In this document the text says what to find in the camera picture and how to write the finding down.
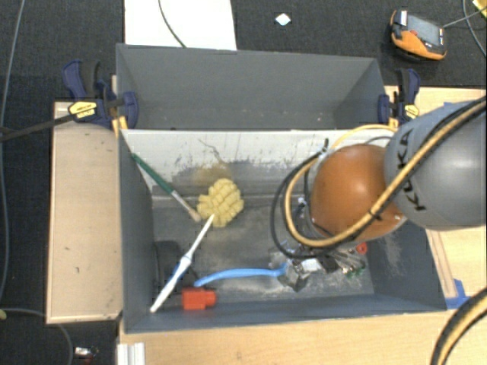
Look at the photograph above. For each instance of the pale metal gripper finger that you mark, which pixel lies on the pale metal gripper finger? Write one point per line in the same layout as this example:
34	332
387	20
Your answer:
296	282
282	260

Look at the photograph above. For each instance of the red plastic block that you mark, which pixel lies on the red plastic block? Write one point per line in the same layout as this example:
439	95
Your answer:
198	299

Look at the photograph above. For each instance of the black round object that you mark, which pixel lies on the black round object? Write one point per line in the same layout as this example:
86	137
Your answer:
167	257

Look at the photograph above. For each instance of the grey metal bin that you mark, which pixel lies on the grey metal bin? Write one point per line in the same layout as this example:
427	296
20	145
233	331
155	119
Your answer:
243	97

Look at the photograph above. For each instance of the pale wood flat board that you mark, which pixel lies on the pale wood flat board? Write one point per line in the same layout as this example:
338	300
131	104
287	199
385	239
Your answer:
85	219

